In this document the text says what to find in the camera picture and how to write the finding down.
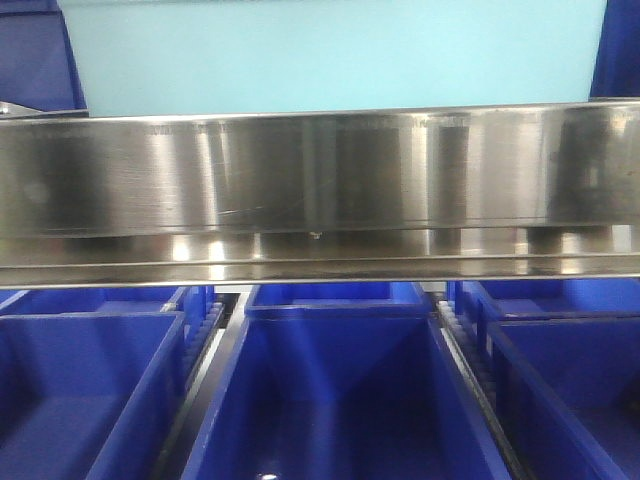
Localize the light blue bin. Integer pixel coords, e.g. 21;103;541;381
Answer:
60;1;605;116

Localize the centre lower blue bin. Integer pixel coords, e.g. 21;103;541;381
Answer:
183;282;510;479

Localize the lower white roller track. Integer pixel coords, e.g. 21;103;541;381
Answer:
435;299;530;479

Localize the left lower blue bin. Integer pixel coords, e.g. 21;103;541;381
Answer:
1;287;211;479

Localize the right lower blue bin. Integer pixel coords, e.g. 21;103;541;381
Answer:
446;279;639;479

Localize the left upper blue bin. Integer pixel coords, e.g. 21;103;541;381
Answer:
1;1;87;111

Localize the right upper blue bin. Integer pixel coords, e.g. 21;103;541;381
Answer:
590;0;639;98

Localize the steel shelf front rail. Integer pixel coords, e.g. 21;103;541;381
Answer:
1;99;639;289

